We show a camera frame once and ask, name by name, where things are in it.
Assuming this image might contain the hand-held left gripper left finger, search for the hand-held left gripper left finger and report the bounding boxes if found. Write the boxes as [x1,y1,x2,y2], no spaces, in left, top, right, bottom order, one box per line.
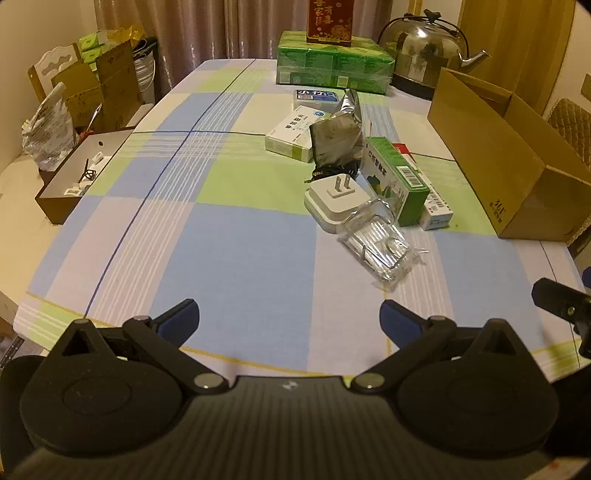
[58,298,229,394]

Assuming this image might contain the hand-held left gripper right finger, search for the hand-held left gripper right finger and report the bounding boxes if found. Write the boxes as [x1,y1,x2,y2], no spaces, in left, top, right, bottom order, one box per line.
[351,300,520,394]

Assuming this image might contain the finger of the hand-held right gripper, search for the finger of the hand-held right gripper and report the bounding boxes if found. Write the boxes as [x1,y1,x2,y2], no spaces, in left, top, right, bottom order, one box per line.
[531,277,591,359]

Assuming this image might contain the clear plastic packaging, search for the clear plastic packaging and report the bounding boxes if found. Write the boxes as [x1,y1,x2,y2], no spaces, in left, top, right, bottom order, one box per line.
[336,198,430,292]

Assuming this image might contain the white box green bird print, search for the white box green bird print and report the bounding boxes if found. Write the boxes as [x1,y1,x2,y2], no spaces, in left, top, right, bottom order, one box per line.
[418,180,455,232]

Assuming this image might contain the white power adapter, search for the white power adapter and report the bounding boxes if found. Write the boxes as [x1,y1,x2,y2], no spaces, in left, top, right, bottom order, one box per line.
[303,173,372,234]

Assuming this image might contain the brown cardboard box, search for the brown cardboard box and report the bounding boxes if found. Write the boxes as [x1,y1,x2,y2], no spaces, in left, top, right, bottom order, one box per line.
[427,67,591,241]

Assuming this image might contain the black cable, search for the black cable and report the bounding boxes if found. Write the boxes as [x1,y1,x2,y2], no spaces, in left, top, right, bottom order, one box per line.
[305,159,365,185]

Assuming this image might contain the silver foil bag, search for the silver foil bag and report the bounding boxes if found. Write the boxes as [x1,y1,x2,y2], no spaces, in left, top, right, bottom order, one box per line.
[308,89,370,169]

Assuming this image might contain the white green medicine box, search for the white green medicine box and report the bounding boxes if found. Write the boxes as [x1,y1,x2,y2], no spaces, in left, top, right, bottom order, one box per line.
[264,108,324,162]

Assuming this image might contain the dark brown open tray box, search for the dark brown open tray box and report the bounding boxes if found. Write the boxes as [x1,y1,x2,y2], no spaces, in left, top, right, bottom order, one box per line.
[34,129,137,226]

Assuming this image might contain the quilted chair back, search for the quilted chair back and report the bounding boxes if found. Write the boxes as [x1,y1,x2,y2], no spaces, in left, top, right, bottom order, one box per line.
[547,98,591,160]

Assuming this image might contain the white crinkled plastic bag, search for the white crinkled plastic bag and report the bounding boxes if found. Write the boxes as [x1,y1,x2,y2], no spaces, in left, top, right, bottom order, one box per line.
[21,82,77,171]

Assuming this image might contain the open brown carton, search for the open brown carton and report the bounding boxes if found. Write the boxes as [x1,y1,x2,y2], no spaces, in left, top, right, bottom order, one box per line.
[51,39,145,134]

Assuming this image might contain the blue label clear plastic box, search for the blue label clear plastic box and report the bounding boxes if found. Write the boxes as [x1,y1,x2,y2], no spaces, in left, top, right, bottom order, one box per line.
[294,88,340,112]

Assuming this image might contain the grey shiny sack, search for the grey shiny sack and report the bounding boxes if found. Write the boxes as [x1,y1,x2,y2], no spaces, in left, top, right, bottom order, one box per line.
[134,39,158,104]

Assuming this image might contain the green tissue multipack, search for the green tissue multipack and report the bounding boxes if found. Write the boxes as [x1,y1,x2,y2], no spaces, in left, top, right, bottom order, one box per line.
[276,30,397,95]

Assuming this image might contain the stainless steel kettle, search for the stainless steel kettle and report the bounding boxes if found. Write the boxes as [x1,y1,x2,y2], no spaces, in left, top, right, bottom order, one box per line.
[378,8,491,100]

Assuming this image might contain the small green tissue packets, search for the small green tissue packets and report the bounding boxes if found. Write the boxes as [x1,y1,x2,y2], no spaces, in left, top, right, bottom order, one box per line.
[78,31,109,63]

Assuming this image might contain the white carved chair back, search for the white carved chair back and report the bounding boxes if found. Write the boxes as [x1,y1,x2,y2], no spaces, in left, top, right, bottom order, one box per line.
[28,44,81,100]

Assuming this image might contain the yellow plastic bag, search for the yellow plastic bag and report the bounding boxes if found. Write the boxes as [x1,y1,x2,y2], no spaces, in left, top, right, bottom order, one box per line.
[104,25,145,49]

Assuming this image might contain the beige curtain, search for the beige curtain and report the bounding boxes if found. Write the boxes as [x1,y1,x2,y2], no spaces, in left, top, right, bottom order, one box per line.
[95,0,393,90]

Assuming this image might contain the red gold printed box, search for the red gold printed box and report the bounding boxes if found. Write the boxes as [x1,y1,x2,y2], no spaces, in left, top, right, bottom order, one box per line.
[306,0,354,47]

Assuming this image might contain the red handled screwdriver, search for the red handled screwdriver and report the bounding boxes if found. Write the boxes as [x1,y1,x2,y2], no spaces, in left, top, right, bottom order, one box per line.
[76,104,103,139]

